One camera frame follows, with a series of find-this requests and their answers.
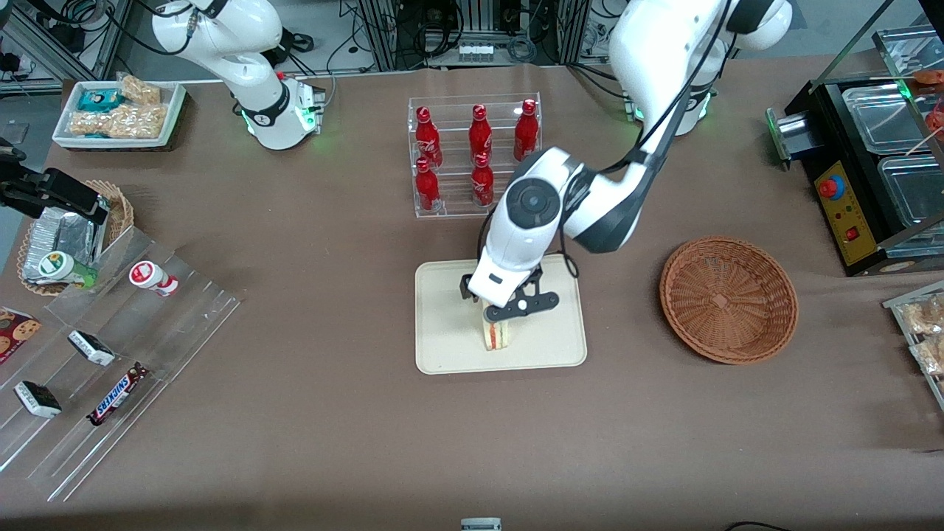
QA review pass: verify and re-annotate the metal warmer pan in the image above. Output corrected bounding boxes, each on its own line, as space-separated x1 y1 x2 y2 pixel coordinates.
843 83 944 156
878 155 944 238

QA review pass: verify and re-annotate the grey snack tray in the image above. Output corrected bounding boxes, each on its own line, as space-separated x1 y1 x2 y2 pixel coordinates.
883 280 944 412

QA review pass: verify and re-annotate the small rice cracker packet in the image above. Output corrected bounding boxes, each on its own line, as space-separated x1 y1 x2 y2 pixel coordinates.
118 74 162 105

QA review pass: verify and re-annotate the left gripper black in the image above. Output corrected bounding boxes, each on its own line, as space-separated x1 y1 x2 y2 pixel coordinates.
460 258 560 323

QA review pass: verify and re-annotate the clear acrylic stepped shelf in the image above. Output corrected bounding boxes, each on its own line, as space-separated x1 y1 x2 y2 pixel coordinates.
0 225 244 504

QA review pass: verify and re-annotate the Snickers chocolate bar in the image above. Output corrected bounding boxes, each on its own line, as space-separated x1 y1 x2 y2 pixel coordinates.
86 362 150 427

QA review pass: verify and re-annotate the brown round wicker basket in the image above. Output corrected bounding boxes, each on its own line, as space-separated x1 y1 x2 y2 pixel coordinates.
659 236 799 366

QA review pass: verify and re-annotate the red cola bottle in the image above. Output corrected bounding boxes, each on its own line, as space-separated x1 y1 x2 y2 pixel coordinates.
414 106 443 169
469 104 493 164
513 99 540 162
471 153 495 208
414 157 441 213

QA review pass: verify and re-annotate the clear acrylic bottle rack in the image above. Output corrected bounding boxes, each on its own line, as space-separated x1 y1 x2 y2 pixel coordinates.
407 93 543 219

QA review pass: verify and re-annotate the chocolate chip cookie pack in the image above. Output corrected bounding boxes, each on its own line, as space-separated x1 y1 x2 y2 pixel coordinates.
0 306 43 366

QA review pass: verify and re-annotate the clear bagged pastry packet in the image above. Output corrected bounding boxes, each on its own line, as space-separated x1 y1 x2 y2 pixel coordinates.
911 336 944 377
901 295 944 336

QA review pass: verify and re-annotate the large rice cracker packet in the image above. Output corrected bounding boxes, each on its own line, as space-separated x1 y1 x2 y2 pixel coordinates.
69 103 169 139

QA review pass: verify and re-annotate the small light wicker basket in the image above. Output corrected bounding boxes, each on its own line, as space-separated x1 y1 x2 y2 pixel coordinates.
16 179 136 297

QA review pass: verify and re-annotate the silver foil packet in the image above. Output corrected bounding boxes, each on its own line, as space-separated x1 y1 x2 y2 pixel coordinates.
21 205 111 285

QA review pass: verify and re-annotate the white snack tray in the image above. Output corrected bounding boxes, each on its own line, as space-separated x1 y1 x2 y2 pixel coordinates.
52 80 187 152

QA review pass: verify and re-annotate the black arm base cable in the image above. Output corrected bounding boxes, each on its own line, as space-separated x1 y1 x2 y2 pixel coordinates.
566 63 617 93

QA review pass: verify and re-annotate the beige rectangular tray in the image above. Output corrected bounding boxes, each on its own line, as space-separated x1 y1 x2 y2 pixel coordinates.
414 254 589 375

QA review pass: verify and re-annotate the teal snack packet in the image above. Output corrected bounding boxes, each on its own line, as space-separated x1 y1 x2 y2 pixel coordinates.
77 88 126 113

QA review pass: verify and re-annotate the black food warmer appliance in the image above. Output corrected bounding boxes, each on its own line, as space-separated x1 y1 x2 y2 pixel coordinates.
766 26 944 278

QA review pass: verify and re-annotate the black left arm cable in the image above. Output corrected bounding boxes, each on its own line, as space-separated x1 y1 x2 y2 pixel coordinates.
478 0 738 281

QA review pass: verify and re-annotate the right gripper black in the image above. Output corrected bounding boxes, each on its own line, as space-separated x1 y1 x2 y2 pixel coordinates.
0 145 111 226

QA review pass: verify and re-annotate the aluminium profile frame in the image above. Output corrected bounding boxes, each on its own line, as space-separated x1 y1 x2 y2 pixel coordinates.
0 0 133 93

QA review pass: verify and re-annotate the triangular sandwich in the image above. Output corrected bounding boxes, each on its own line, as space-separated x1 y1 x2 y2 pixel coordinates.
482 299 518 353

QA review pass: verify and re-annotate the red-lidded yogurt bottle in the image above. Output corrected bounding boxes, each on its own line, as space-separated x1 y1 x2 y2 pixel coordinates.
129 260 180 298

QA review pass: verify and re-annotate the aluminium equipment rack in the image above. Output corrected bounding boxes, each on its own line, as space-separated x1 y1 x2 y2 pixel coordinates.
354 0 591 71

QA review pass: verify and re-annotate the green-lidded yogurt bottle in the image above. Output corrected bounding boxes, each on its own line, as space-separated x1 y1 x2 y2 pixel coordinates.
38 251 98 288

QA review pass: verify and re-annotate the black and white snack bar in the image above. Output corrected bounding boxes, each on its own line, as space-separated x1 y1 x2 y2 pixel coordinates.
13 381 63 420
67 330 117 367

